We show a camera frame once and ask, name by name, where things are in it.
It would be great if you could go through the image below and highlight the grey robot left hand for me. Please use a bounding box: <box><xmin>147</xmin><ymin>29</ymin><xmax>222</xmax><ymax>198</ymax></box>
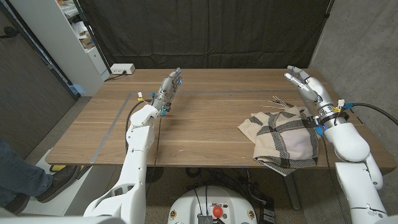
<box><xmin>152</xmin><ymin>67</ymin><xmax>183</xmax><ymax>114</ymax></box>

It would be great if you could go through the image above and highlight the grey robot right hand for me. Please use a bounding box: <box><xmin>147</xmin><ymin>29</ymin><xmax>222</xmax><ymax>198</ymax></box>
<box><xmin>283</xmin><ymin>65</ymin><xmax>337</xmax><ymax>116</ymax></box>

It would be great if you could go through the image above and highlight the beige plaid scarf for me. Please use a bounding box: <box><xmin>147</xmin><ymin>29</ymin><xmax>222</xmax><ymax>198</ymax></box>
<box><xmin>238</xmin><ymin>95</ymin><xmax>321</xmax><ymax>177</ymax></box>

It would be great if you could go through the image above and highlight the white power outlet box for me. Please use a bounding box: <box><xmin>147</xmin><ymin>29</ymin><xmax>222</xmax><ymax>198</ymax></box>
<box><xmin>110</xmin><ymin>63</ymin><xmax>136</xmax><ymax>75</ymax></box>

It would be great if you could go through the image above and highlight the black backdrop curtain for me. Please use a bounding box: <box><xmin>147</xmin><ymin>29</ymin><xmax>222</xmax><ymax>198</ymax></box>
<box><xmin>77</xmin><ymin>0</ymin><xmax>335</xmax><ymax>70</ymax></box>

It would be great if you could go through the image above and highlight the black backdrop stand pole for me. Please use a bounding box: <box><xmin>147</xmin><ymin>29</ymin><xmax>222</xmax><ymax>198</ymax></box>
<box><xmin>73</xmin><ymin>0</ymin><xmax>112</xmax><ymax>74</ymax></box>
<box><xmin>323</xmin><ymin>0</ymin><xmax>336</xmax><ymax>19</ymax></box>

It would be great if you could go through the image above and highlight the round black floor fan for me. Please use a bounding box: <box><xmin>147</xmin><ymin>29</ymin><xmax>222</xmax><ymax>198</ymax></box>
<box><xmin>146</xmin><ymin>167</ymin><xmax>165</xmax><ymax>184</ymax></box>

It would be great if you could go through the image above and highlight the small cardboard box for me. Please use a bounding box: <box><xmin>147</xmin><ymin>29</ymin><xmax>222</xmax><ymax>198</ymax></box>
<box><xmin>79</xmin><ymin>35</ymin><xmax>96</xmax><ymax>49</ymax></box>

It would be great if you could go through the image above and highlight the grey table leg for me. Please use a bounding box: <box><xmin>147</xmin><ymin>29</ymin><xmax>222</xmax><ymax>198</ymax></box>
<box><xmin>282</xmin><ymin>172</ymin><xmax>301</xmax><ymax>211</ymax></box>

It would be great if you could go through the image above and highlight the white robot torso base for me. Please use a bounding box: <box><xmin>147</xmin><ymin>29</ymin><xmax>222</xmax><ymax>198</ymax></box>
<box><xmin>167</xmin><ymin>185</ymin><xmax>258</xmax><ymax>224</ymax></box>

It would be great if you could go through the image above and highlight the white shelf cabinet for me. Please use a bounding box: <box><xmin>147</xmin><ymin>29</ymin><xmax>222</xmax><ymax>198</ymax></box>
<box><xmin>9</xmin><ymin>0</ymin><xmax>111</xmax><ymax>97</ymax></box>

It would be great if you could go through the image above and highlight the black floor power strip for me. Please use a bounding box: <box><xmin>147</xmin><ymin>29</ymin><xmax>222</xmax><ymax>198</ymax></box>
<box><xmin>259</xmin><ymin>198</ymin><xmax>276</xmax><ymax>224</ymax></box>

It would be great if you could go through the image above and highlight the dark leather shoe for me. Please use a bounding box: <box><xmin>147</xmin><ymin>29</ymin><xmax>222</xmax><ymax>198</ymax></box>
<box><xmin>2</xmin><ymin>192</ymin><xmax>31</xmax><ymax>215</ymax></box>
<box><xmin>34</xmin><ymin>164</ymin><xmax>80</xmax><ymax>203</ymax></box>

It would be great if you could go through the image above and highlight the person's leg in jeans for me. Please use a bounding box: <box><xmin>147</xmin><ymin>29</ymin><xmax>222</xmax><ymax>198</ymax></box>
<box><xmin>0</xmin><ymin>136</ymin><xmax>53</xmax><ymax>208</ymax></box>

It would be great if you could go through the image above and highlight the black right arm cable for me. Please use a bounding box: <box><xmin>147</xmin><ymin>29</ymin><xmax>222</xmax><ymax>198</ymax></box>
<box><xmin>343</xmin><ymin>101</ymin><xmax>398</xmax><ymax>127</ymax></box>

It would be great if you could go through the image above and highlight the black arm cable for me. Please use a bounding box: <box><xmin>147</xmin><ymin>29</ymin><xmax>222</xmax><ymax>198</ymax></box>
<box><xmin>343</xmin><ymin>101</ymin><xmax>398</xmax><ymax>127</ymax></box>
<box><xmin>125</xmin><ymin>99</ymin><xmax>152</xmax><ymax>153</ymax></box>

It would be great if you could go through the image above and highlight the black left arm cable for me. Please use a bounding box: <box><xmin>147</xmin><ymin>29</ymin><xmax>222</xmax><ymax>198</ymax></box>
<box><xmin>125</xmin><ymin>99</ymin><xmax>152</xmax><ymax>153</ymax></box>

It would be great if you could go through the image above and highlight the black door handle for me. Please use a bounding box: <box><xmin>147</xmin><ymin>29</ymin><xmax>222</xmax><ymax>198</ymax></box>
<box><xmin>0</xmin><ymin>26</ymin><xmax>18</xmax><ymax>40</ymax></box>

